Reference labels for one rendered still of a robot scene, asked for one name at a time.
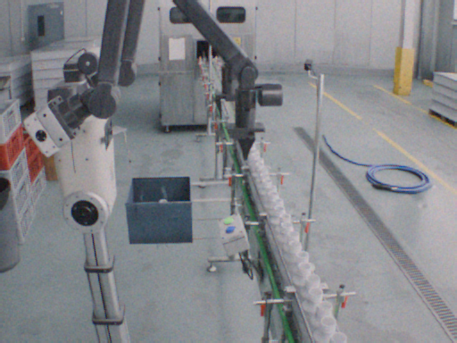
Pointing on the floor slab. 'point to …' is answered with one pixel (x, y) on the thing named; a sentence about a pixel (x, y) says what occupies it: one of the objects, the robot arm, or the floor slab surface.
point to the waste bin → (9, 251)
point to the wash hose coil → (390, 168)
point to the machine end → (174, 94)
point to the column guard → (402, 71)
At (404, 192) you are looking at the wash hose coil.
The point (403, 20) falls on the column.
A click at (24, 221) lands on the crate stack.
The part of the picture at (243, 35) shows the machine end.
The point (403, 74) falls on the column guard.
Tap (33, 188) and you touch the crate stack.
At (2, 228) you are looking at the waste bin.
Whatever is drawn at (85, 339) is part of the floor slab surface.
